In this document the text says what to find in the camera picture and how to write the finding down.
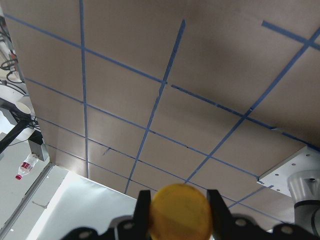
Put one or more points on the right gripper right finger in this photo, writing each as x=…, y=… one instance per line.
x=221, y=216

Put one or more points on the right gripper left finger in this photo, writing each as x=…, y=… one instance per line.
x=141, y=215

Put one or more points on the yellow push button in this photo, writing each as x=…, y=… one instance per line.
x=180, y=212

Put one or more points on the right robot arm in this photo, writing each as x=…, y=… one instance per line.
x=244, y=228

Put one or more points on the black monitor stand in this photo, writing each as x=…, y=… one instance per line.
x=24, y=123

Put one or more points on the plastic water bottle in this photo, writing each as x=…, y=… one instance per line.
x=27, y=165

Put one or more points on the white paper cup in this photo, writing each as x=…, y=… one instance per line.
x=23, y=107

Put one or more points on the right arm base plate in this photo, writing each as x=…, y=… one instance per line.
x=298, y=176

